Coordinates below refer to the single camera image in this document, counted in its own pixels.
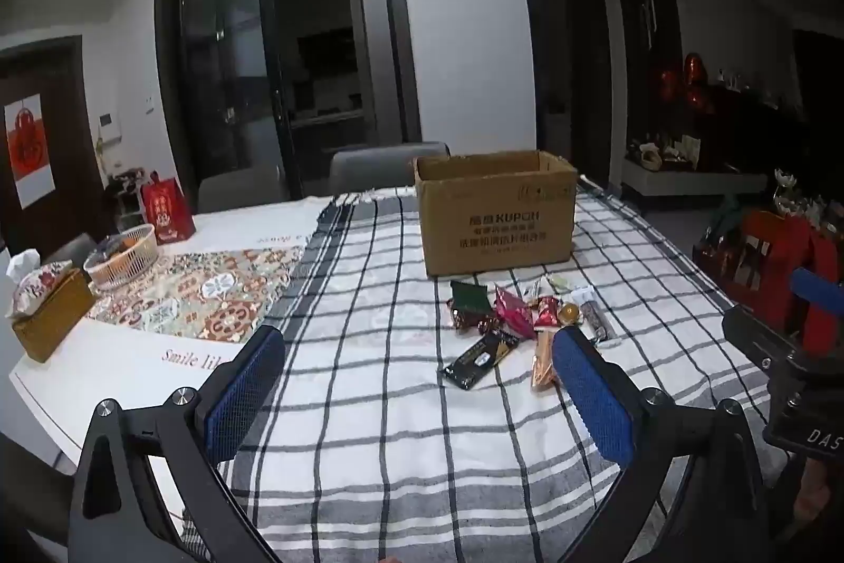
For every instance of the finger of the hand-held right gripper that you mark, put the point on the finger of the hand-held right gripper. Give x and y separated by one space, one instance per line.
817 284

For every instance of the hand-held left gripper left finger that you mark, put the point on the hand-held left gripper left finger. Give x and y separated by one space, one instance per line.
241 398

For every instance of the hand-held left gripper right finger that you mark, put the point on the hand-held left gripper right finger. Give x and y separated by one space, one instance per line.
593 398

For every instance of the golden round candy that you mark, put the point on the golden round candy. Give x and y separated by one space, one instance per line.
568 314

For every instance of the brown cardboard box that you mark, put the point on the brown cardboard box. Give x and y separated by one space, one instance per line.
494 220

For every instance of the red gift box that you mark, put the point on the red gift box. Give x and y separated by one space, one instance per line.
771 266

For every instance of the copper snack packet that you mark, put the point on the copper snack packet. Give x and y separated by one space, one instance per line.
544 365

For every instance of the dark snack bar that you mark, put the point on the dark snack bar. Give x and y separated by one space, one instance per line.
599 322

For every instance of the flower bouquet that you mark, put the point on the flower bouquet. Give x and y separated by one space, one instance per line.
801 200

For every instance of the small red snack packet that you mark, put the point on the small red snack packet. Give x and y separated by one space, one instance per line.
546 312

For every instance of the floral patterned table runner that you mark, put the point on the floral patterned table runner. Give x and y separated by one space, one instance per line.
211 292

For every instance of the magenta snack packet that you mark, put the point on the magenta snack packet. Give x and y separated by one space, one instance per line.
514 312

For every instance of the light green candy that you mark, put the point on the light green candy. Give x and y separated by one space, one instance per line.
556 284

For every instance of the long black snack packet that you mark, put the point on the long black snack packet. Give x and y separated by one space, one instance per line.
478 362

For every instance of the white lettered table cover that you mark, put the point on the white lettered table cover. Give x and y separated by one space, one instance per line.
119 368

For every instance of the red gold wrapped candy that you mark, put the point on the red gold wrapped candy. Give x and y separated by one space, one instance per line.
460 321

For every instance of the black white checkered tablecloth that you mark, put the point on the black white checkered tablecloth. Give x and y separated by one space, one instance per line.
395 438

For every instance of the green snack packet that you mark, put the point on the green snack packet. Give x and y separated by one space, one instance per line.
469 296

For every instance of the white low bench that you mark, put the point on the white low bench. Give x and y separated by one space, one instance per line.
692 182

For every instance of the dark sideboard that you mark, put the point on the dark sideboard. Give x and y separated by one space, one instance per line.
745 134

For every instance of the white plastic basket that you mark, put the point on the white plastic basket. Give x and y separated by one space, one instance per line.
122 263

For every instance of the red gift bag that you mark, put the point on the red gift bag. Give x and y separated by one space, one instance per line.
168 210

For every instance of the brown tissue box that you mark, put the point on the brown tissue box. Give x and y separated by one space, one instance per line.
53 312

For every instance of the grey chair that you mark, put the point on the grey chair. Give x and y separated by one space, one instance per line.
382 167
244 190

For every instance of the red foil balloon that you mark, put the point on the red foil balloon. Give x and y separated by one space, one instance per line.
700 101
667 85
695 69

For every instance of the small cluttered stand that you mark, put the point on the small cluttered stand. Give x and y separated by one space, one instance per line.
128 200

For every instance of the brown wooden door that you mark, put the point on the brown wooden door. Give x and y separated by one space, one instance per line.
72 154

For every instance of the tall dark cabinet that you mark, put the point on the tall dark cabinet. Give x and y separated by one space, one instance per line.
643 42

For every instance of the dark interior door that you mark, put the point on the dark interior door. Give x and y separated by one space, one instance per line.
590 88

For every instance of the red paper door poster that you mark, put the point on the red paper door poster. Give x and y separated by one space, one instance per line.
30 151

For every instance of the dark sliding glass door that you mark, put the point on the dark sliding glass door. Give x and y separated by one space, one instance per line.
264 62

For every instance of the white wall intercom panel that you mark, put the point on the white wall intercom panel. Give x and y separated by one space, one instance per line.
109 129

